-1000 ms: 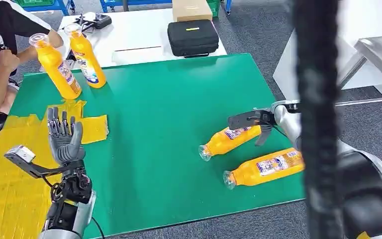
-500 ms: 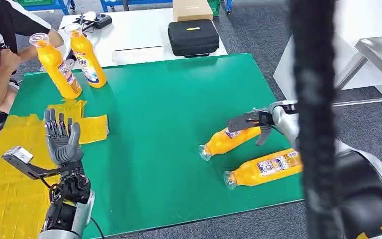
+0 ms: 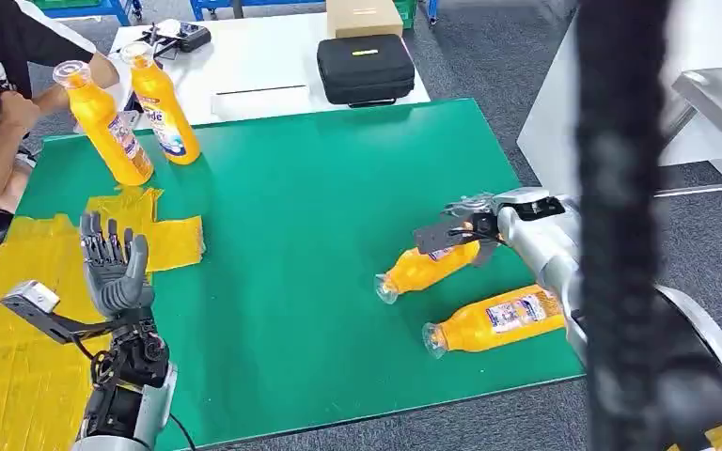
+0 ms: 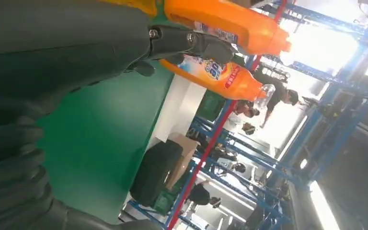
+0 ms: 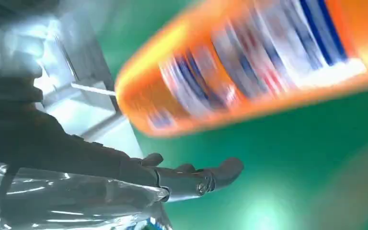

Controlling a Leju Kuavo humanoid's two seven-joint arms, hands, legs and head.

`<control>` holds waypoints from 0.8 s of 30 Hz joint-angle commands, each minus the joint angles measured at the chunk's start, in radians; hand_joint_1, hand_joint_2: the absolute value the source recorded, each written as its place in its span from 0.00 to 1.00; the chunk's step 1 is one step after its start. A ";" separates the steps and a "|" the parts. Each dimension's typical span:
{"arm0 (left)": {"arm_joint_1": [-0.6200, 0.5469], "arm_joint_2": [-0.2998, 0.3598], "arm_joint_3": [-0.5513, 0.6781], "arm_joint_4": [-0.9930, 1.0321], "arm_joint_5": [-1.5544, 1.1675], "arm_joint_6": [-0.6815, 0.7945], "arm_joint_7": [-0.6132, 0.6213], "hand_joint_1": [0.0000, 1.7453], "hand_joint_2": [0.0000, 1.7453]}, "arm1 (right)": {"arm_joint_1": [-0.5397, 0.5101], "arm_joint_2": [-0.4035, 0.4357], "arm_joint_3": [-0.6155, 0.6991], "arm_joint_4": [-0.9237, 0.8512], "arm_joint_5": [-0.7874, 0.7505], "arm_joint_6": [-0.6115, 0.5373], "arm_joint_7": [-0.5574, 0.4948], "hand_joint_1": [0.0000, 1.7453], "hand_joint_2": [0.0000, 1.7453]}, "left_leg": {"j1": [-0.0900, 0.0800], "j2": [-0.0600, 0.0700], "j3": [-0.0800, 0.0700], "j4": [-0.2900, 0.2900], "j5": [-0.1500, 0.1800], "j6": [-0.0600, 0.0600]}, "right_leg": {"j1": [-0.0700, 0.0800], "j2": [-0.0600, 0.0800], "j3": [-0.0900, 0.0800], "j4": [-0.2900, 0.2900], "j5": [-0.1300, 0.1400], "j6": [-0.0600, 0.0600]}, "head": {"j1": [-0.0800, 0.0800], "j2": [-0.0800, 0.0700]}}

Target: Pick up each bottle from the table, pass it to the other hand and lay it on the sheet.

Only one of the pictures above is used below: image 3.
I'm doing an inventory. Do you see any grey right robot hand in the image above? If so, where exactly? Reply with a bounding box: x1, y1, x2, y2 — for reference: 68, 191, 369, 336
443, 191, 506, 269

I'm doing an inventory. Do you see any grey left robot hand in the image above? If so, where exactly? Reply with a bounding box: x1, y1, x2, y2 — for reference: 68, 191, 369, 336
78, 210, 156, 319

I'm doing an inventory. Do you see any orange drink bottle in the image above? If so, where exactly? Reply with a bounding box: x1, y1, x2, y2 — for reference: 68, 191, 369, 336
421, 284, 567, 361
118, 40, 203, 167
52, 59, 155, 187
373, 239, 484, 307

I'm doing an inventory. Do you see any white cabinet panel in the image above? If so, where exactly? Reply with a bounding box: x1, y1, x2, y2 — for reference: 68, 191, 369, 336
515, 0, 722, 202

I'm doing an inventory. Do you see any green table mat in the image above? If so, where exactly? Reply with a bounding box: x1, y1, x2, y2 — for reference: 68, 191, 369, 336
15, 98, 587, 451

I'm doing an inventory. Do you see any black zip case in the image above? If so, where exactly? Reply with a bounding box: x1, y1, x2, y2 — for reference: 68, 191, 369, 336
316, 33, 417, 110

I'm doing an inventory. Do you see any green plastic crate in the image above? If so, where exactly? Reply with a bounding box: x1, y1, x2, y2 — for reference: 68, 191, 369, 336
392, 0, 419, 30

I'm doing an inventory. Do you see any cardboard box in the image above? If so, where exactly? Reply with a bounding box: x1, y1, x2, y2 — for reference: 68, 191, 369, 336
325, 0, 405, 40

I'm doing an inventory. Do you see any flat white box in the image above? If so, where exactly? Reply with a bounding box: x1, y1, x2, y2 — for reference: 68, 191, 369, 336
211, 84, 314, 123

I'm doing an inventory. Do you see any black handheld controller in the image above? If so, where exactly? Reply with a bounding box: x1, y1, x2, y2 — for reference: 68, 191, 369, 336
141, 18, 213, 54

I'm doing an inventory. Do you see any white table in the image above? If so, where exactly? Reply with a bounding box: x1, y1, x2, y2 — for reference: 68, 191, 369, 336
72, 10, 432, 135

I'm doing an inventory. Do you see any blue metal rack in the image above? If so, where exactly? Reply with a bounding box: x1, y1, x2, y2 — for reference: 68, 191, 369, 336
189, 0, 441, 30
29, 0, 146, 27

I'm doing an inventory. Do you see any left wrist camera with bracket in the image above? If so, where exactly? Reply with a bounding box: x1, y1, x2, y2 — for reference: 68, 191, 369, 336
0, 279, 122, 348

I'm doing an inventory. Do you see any thin black cable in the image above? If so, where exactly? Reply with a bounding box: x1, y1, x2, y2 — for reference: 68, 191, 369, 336
166, 412, 198, 451

